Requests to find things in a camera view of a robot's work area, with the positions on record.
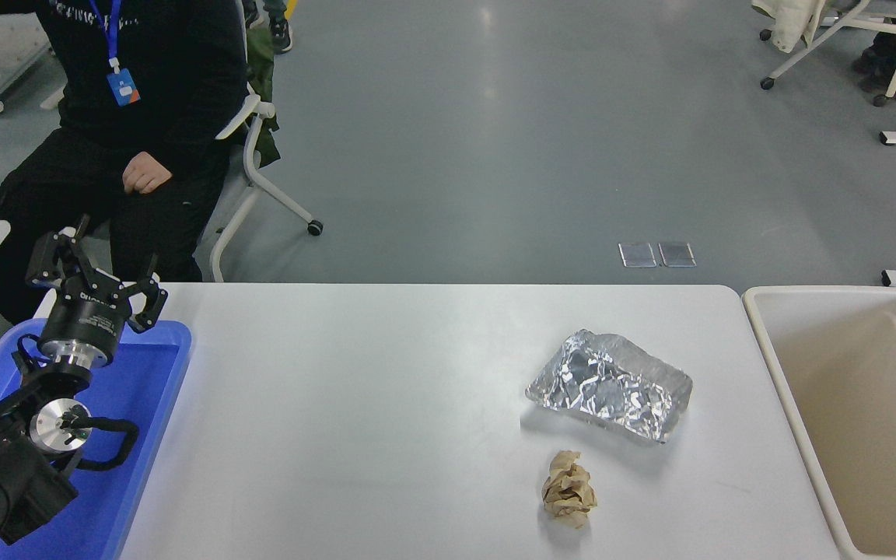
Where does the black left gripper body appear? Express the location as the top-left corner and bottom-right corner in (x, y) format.
(40, 272), (135, 360)

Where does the tan paper ball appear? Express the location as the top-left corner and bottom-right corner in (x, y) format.
(541, 450), (598, 530)

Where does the foil tray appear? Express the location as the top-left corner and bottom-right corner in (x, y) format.
(526, 329), (694, 444)

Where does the person's left hand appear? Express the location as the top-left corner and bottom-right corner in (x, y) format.
(122, 152), (174, 195)

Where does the blue plastic tray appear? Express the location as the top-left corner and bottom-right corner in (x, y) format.
(0, 319), (194, 560)

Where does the grey wheeled platform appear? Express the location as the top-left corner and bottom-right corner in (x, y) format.
(0, 31), (56, 116)

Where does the grey white office chair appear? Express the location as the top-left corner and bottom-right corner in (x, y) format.
(193, 0), (324, 283)

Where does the dark green jacket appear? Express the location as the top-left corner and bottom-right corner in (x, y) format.
(244, 47), (282, 168)

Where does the cream jacket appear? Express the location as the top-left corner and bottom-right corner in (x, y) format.
(750, 0), (826, 54)

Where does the large pale plastic bin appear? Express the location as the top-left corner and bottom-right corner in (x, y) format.
(742, 285), (896, 560)

